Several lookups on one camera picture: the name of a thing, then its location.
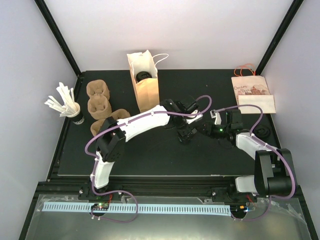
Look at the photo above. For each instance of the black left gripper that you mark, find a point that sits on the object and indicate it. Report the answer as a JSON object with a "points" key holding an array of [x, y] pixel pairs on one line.
{"points": [[192, 130]]}

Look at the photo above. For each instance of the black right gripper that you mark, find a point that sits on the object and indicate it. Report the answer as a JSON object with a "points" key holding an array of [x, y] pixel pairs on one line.
{"points": [[207, 127]]}

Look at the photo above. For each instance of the brown paper takeout bag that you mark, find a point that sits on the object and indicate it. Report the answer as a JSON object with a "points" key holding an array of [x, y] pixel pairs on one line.
{"points": [[146, 91]]}

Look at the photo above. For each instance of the brown pulp cup carrier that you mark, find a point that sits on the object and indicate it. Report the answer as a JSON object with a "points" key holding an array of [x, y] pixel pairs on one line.
{"points": [[95, 128]]}

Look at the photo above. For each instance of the black lid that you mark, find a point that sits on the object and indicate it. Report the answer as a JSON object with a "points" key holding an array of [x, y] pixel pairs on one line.
{"points": [[142, 76], [262, 131]]}

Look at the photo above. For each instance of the black paper coffee cup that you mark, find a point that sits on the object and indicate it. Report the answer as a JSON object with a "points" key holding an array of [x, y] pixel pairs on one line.
{"points": [[186, 135]]}

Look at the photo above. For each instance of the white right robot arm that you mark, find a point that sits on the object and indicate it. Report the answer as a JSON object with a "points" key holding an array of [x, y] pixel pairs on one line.
{"points": [[273, 175]]}

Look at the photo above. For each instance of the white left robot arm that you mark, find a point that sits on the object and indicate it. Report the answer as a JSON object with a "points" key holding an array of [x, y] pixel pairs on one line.
{"points": [[109, 144]]}

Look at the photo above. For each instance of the stack of pulp cup carriers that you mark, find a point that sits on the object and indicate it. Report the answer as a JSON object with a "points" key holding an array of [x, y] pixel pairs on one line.
{"points": [[98, 104]]}

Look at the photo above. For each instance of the cup of white wrapped stirrers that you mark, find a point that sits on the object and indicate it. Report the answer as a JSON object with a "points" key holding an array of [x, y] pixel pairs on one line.
{"points": [[70, 109]]}

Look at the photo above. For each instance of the printed paper bag orange handles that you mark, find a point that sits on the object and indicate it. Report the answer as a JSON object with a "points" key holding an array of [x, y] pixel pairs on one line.
{"points": [[251, 91]]}

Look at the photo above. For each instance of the light blue cable duct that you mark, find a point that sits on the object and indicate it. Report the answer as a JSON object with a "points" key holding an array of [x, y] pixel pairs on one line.
{"points": [[132, 208]]}

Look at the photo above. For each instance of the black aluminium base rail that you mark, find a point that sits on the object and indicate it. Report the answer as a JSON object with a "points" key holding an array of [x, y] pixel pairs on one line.
{"points": [[218, 189]]}

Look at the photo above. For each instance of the black right frame post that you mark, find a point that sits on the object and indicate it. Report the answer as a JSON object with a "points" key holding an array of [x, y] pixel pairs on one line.
{"points": [[280, 32]]}

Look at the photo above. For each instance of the black frame post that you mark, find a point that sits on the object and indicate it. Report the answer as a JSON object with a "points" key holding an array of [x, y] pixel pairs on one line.
{"points": [[49, 19], [280, 32]]}

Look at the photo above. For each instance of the black left frame post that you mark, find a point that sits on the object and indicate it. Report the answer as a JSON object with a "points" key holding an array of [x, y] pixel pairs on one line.
{"points": [[49, 19]]}

